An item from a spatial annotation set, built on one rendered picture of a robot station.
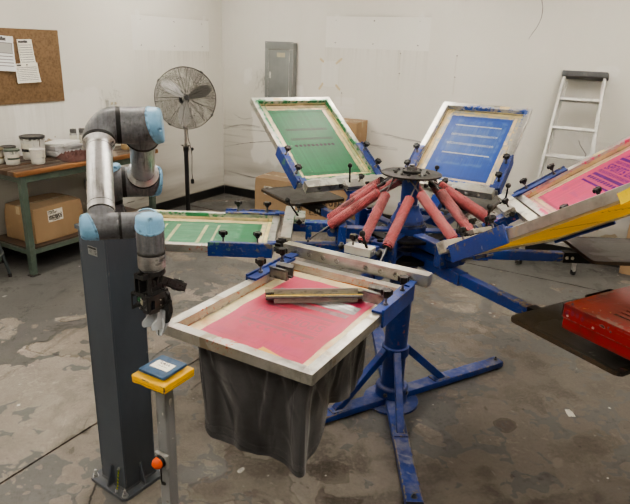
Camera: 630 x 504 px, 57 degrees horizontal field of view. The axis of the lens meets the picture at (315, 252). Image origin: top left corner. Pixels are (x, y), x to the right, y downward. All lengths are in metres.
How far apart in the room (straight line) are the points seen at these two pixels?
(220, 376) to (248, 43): 5.77
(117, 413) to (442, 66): 4.80
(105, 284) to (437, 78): 4.65
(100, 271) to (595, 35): 4.84
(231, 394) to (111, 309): 0.63
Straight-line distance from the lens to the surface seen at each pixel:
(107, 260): 2.34
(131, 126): 1.94
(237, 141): 7.65
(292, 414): 1.96
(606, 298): 2.24
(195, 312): 2.09
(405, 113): 6.48
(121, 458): 2.79
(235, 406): 2.11
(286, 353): 1.89
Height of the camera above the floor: 1.88
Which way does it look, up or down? 19 degrees down
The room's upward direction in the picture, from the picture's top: 2 degrees clockwise
